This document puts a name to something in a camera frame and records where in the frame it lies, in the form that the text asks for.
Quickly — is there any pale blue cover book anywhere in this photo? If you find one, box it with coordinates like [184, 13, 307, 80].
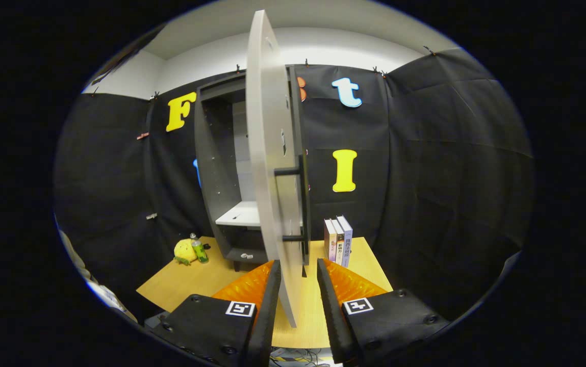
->
[337, 215, 353, 269]

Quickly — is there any tangle of black cables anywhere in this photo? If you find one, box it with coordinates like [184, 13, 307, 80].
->
[270, 348, 332, 367]

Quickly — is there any white spine book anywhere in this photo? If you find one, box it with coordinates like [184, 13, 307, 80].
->
[330, 218, 346, 266]

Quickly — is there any black door handle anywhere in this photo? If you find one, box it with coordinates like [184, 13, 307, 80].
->
[274, 154, 312, 267]

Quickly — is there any black backdrop cloth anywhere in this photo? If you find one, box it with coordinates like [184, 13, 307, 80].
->
[53, 47, 536, 327]

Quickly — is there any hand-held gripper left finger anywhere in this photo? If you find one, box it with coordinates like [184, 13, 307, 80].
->
[151, 259, 282, 367]

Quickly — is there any yellow plush toy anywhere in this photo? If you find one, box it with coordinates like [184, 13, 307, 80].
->
[173, 239, 197, 266]

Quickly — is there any green drink bottle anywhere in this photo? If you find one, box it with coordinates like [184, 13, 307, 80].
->
[190, 233, 210, 264]

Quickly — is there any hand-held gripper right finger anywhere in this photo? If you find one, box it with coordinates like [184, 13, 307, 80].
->
[316, 258, 451, 365]

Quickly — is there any pale grey cloth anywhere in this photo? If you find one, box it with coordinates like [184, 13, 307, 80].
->
[57, 229, 139, 323]

